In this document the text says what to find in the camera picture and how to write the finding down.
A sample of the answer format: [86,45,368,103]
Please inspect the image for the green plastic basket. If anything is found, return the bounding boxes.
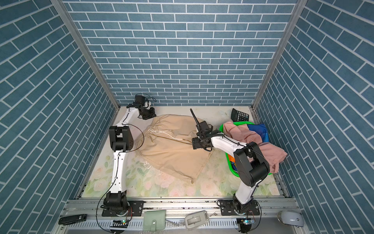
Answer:
[226,121,269,177]

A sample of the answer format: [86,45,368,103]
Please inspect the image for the beige drawstring shorts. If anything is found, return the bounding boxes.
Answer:
[135,114,213,183]

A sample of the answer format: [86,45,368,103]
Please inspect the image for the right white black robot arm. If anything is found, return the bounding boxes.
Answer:
[192,130,270,215]

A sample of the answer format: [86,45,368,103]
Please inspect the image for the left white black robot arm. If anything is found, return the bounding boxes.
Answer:
[99,101,156,217]

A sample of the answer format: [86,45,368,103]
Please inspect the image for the colourful patterned shorts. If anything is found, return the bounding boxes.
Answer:
[226,154,237,173]

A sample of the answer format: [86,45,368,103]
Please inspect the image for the pink shorts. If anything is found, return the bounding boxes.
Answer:
[223,121,287,173]

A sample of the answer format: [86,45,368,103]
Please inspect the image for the black calculator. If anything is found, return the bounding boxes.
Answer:
[230,108,249,122]

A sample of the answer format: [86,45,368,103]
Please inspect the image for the right circuit board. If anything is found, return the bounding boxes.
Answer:
[236,218,255,234]

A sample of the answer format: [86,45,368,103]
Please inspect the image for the circuit board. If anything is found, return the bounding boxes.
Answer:
[110,219,129,234]
[236,218,255,234]

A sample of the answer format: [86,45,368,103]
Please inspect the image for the light green wallet pouch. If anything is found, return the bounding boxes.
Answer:
[143,210,166,232]

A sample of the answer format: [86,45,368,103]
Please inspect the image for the left circuit board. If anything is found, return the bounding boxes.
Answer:
[110,219,129,234]

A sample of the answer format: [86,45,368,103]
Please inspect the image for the white computer mouse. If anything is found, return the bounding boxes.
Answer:
[277,211,304,227]

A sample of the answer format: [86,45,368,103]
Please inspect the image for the black remote control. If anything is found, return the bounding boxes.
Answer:
[58,214,87,225]

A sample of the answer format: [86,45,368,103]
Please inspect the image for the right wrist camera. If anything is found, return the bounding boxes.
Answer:
[198,121,212,135]

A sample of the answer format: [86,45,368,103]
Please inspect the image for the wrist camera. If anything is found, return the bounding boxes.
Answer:
[198,121,212,135]
[134,94,152,108]

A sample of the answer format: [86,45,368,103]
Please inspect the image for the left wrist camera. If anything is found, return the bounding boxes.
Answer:
[134,94,152,108]

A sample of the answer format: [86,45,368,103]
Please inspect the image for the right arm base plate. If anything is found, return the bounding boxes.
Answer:
[217,199,261,216]

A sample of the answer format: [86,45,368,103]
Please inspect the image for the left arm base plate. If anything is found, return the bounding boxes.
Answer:
[100,200,144,217]

